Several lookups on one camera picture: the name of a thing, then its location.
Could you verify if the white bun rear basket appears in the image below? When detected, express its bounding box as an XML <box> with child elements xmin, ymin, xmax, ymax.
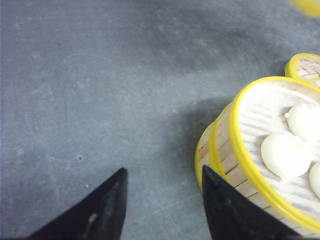
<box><xmin>260</xmin><ymin>131</ymin><xmax>312</xmax><ymax>179</ymax></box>

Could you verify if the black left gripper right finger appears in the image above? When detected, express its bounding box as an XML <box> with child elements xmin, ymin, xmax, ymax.
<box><xmin>202</xmin><ymin>165</ymin><xmax>300</xmax><ymax>240</ymax></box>

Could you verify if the small white bun held basket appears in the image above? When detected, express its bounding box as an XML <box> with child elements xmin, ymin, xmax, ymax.
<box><xmin>309</xmin><ymin>163</ymin><xmax>320</xmax><ymax>198</ymax></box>

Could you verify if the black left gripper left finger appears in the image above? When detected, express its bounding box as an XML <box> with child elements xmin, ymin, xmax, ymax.
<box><xmin>28</xmin><ymin>168</ymin><xmax>128</xmax><ymax>240</ymax></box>

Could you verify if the white cloth liner held basket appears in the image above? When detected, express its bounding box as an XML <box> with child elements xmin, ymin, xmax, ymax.
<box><xmin>238</xmin><ymin>87</ymin><xmax>320</xmax><ymax>221</ymax></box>

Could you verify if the bamboo steamer basket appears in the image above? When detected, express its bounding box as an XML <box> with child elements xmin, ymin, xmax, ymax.
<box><xmin>208</xmin><ymin>76</ymin><xmax>320</xmax><ymax>236</ymax></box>
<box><xmin>194</xmin><ymin>121</ymin><xmax>216</xmax><ymax>192</ymax></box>

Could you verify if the white bun left basket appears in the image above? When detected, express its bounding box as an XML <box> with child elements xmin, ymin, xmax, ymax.
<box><xmin>284</xmin><ymin>103</ymin><xmax>320</xmax><ymax>142</ymax></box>

